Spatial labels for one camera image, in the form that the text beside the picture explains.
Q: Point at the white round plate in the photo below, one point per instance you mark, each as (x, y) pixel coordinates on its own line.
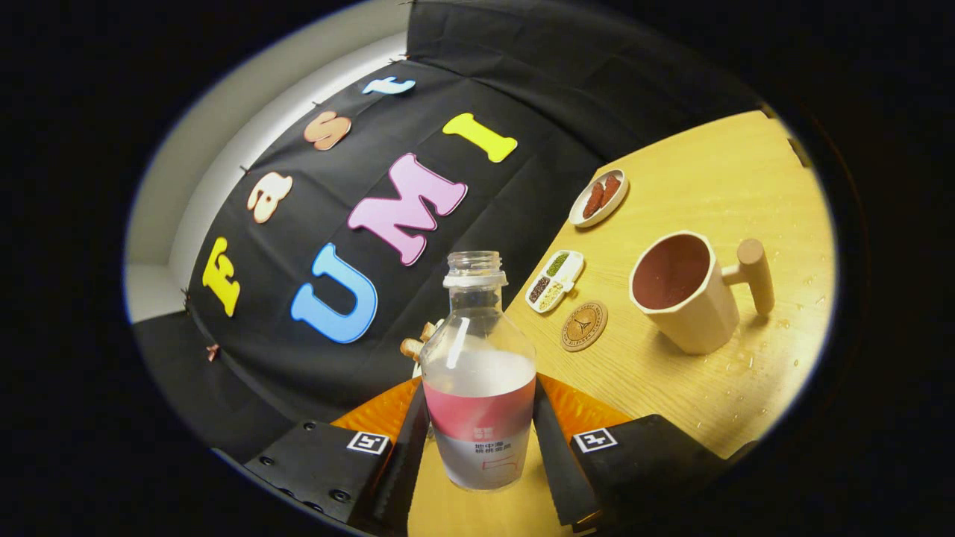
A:
(580, 218)

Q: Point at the toasted bread slice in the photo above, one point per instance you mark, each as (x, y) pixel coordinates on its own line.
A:
(412, 348)
(428, 331)

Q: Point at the round wooden coaster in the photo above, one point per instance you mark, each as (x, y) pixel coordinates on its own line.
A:
(584, 326)

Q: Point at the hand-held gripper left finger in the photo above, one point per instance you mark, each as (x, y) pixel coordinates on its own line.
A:
(403, 462)

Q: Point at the white divided bean dish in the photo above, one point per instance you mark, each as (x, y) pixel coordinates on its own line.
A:
(554, 281)

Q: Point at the clear juice bottle red label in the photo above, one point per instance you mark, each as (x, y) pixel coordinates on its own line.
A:
(477, 418)

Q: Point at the red meat piece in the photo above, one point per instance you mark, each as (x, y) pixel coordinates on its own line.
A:
(610, 190)
(593, 200)

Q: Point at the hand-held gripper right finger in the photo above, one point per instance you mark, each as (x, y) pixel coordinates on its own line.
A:
(556, 462)

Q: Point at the wooden table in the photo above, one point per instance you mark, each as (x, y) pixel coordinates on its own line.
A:
(746, 194)

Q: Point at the pink cloth clip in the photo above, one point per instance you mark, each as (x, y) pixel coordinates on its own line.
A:
(213, 352)

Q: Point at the black backdrop cloth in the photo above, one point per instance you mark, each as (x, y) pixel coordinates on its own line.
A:
(298, 224)

